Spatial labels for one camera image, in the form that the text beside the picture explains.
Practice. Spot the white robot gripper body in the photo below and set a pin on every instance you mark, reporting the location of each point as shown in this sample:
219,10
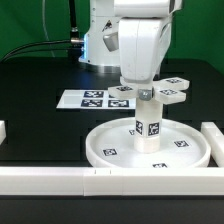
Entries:
143,43

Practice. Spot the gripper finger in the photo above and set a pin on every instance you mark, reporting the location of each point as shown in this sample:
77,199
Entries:
145,94

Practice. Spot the white cross-shaped table base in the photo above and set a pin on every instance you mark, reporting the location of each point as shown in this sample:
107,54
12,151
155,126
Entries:
166,91

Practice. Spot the white round table top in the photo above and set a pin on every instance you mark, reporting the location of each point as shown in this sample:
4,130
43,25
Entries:
171,144

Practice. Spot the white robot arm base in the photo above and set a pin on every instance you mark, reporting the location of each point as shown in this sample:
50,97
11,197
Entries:
95,55

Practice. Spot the white marker sheet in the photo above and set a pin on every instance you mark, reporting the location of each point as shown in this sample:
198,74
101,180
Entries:
92,99

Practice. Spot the white right fence bar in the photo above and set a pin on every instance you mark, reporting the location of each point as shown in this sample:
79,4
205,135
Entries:
216,140

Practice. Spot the white fence bar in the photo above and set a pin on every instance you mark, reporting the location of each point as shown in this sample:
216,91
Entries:
2,131
72,181
216,140

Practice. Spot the white front fence bar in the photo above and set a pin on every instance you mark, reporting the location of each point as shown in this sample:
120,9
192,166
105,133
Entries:
72,181

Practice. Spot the white left fence bar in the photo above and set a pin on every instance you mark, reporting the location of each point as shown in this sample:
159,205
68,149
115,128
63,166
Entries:
2,131

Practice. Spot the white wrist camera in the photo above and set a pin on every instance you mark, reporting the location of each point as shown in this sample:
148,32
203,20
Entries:
111,41

